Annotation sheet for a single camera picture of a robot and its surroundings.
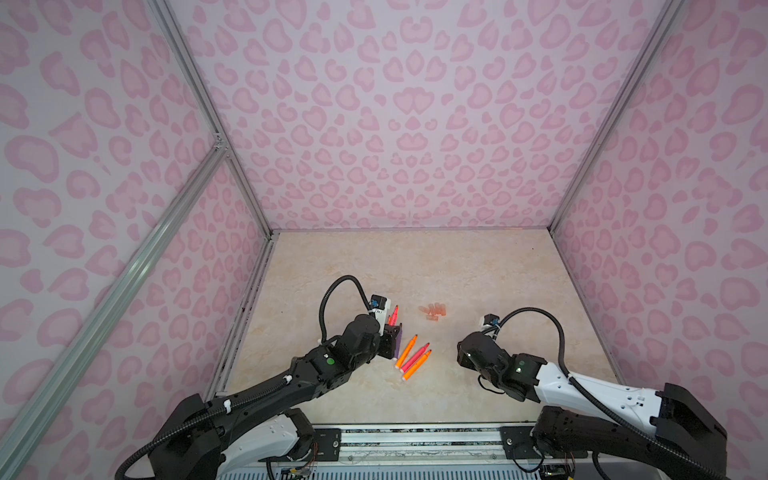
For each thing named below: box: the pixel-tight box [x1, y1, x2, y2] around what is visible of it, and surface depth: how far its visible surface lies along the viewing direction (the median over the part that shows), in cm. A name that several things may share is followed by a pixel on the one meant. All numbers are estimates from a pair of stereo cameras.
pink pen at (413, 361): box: [400, 342, 430, 373], surface depth 88 cm
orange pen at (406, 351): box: [395, 334, 418, 369], surface depth 90 cm
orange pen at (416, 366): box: [402, 349, 432, 381], surface depth 87 cm
